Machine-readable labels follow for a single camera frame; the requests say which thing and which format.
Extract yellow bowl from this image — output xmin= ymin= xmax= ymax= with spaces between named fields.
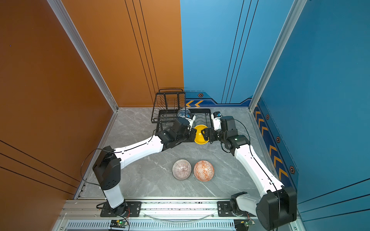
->
xmin=194 ymin=125 xmax=209 ymax=145

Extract blue white floral bowl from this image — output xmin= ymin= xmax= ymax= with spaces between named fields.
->
xmin=177 ymin=108 xmax=192 ymax=118

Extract pink striped bowl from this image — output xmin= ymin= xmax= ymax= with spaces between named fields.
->
xmin=172 ymin=159 xmax=192 ymax=181

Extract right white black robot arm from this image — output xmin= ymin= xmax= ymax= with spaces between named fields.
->
xmin=201 ymin=112 xmax=297 ymax=231

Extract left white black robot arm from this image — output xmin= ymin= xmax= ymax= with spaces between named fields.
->
xmin=92 ymin=117 xmax=197 ymax=216

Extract orange patterned bowl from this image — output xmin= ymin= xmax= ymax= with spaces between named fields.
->
xmin=194 ymin=160 xmax=214 ymax=182

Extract right green circuit board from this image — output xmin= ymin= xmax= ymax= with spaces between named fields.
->
xmin=234 ymin=219 xmax=255 ymax=231

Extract green circuit board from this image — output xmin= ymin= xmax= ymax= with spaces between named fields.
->
xmin=234 ymin=219 xmax=255 ymax=231
xmin=109 ymin=219 xmax=130 ymax=231

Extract left green circuit board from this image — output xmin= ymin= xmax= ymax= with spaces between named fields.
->
xmin=109 ymin=219 xmax=130 ymax=231

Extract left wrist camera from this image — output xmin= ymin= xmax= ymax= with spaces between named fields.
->
xmin=185 ymin=113 xmax=196 ymax=128

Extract black wire dish rack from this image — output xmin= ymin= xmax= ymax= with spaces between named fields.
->
xmin=151 ymin=89 xmax=213 ymax=132

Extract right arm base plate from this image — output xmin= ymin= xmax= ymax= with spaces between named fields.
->
xmin=217 ymin=200 xmax=239 ymax=217

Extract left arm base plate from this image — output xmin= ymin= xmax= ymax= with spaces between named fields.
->
xmin=96 ymin=201 xmax=142 ymax=218

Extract left aluminium corner post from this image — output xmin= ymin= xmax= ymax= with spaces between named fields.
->
xmin=47 ymin=0 xmax=119 ymax=112

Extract aluminium corner post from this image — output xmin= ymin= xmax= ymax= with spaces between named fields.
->
xmin=248 ymin=0 xmax=307 ymax=112
xmin=47 ymin=0 xmax=119 ymax=112

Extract aluminium front rail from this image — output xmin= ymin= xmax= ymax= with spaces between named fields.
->
xmin=53 ymin=198 xmax=264 ymax=231

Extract right aluminium corner post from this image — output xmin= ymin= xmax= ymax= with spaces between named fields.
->
xmin=248 ymin=0 xmax=307 ymax=112

